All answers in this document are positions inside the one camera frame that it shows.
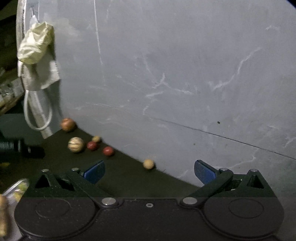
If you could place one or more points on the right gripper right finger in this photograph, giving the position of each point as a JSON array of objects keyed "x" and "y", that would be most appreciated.
[{"x": 224, "y": 183}]

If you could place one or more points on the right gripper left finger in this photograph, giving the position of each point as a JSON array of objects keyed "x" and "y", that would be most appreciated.
[{"x": 73, "y": 183}]

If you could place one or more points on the striped pepino melon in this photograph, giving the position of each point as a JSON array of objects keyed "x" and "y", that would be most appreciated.
[{"x": 75, "y": 144}]

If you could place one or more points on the red cherry tomato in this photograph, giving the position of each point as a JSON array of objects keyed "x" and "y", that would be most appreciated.
[
  {"x": 92, "y": 145},
  {"x": 108, "y": 151}
]

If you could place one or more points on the small tan fruit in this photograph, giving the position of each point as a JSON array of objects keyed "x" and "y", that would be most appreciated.
[
  {"x": 96, "y": 139},
  {"x": 148, "y": 164}
]

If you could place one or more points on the dark spotted banana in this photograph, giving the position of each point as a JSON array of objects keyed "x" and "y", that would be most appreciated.
[{"x": 4, "y": 216}]

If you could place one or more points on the black table mat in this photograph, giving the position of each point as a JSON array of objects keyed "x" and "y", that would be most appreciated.
[{"x": 124, "y": 177}]

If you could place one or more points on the silver metal tray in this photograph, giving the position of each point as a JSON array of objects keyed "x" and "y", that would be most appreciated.
[{"x": 16, "y": 191}]

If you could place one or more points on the red pomegranate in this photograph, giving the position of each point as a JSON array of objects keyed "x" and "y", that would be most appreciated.
[{"x": 67, "y": 124}]

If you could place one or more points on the cream cloth bag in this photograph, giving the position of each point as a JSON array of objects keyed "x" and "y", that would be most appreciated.
[{"x": 36, "y": 61}]

